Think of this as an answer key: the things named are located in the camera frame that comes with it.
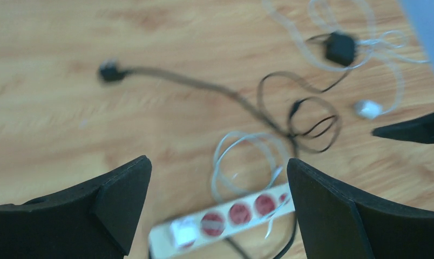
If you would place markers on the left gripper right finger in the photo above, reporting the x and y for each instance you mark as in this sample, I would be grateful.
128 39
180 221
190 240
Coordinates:
338 220

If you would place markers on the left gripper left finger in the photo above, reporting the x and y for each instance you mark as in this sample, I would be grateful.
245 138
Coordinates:
97 218

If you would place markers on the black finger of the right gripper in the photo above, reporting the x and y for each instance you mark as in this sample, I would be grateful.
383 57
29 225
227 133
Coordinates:
419 130

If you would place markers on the white round charger plug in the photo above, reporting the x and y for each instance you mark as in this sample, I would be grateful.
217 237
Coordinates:
368 109

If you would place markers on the white power strip red sockets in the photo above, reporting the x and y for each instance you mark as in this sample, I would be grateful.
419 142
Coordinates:
225 220

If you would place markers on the white square USB charger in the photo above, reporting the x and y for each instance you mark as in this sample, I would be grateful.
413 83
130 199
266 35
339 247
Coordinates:
183 231

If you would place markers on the black power adapter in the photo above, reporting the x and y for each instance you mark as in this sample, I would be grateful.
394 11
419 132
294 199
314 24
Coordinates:
340 48

